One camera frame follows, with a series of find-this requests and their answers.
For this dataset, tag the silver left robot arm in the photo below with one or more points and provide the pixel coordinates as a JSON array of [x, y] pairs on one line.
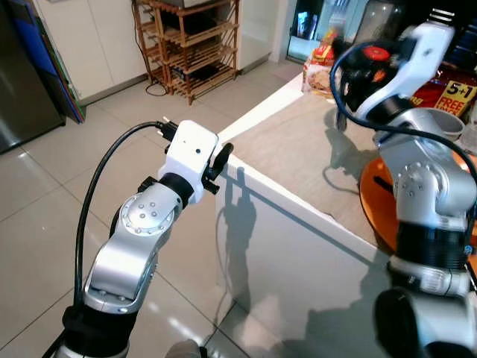
[[127, 253]]

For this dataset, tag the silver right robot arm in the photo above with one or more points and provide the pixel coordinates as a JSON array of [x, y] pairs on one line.
[[425, 186]]

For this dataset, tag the red yellow snack bag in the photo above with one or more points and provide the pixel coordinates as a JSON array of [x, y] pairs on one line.
[[322, 60]]

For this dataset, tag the red noodle multipack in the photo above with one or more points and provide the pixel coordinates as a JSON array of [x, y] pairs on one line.
[[451, 86]]

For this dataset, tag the grey cup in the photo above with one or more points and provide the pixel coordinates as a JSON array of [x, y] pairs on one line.
[[447, 123]]

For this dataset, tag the dark cutlery piece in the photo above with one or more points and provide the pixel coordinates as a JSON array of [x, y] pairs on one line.
[[383, 183]]

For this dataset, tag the wooden shelf rack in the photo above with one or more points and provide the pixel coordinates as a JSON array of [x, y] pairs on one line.
[[190, 45]]

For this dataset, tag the white kitchen counter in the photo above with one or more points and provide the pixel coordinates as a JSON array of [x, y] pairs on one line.
[[298, 261]]

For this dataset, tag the orange round plate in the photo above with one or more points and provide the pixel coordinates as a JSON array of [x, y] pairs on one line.
[[376, 212]]

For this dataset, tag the white cabinet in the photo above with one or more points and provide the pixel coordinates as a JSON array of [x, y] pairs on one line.
[[97, 37]]

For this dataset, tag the grey robot foot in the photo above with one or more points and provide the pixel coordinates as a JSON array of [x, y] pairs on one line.
[[182, 349]]

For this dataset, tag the blue black leaning panel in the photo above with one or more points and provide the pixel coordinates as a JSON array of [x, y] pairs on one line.
[[48, 56]]

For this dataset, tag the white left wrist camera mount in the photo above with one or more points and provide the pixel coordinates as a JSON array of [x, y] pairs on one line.
[[190, 153]]

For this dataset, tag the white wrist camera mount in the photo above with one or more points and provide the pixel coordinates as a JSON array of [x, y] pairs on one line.
[[190, 153], [425, 56]]

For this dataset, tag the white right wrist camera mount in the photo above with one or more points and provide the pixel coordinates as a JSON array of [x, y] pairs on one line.
[[425, 56]]

